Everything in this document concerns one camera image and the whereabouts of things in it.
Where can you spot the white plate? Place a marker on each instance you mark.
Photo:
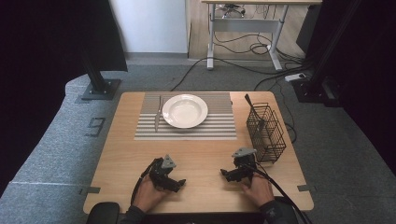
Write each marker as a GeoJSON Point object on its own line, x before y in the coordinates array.
{"type": "Point", "coordinates": [185, 111]}

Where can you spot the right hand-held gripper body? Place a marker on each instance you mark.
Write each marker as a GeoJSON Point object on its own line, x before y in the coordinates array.
{"type": "Point", "coordinates": [245, 163]}

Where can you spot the person's right hand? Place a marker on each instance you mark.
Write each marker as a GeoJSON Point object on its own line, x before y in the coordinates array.
{"type": "Point", "coordinates": [260, 189]}

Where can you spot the grey striped placemat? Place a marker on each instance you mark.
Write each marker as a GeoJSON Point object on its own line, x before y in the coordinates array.
{"type": "Point", "coordinates": [218, 127]}

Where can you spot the dark curtain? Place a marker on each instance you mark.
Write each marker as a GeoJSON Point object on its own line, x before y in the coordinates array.
{"type": "Point", "coordinates": [370, 77]}
{"type": "Point", "coordinates": [40, 62]}

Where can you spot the black chair armrest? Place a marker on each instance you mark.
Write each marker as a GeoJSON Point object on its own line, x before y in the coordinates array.
{"type": "Point", "coordinates": [103, 213]}

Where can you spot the black metal stand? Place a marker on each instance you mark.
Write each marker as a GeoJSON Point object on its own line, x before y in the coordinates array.
{"type": "Point", "coordinates": [99, 84]}
{"type": "Point", "coordinates": [320, 84]}

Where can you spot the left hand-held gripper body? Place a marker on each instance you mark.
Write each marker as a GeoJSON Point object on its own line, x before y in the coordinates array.
{"type": "Point", "coordinates": [160, 174]}

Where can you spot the person's left hand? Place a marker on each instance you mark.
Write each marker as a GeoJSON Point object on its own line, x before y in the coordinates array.
{"type": "Point", "coordinates": [149, 196]}

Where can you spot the white power strip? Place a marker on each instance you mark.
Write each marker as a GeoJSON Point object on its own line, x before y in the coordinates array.
{"type": "Point", "coordinates": [295, 76]}

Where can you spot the silver fork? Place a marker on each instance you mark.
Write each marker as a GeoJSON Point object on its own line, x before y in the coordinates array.
{"type": "Point", "coordinates": [162, 104]}

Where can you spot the silver knife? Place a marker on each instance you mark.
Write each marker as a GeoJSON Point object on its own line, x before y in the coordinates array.
{"type": "Point", "coordinates": [157, 119]}

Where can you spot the white frame desk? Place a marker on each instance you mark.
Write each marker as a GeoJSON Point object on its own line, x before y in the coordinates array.
{"type": "Point", "coordinates": [246, 25]}

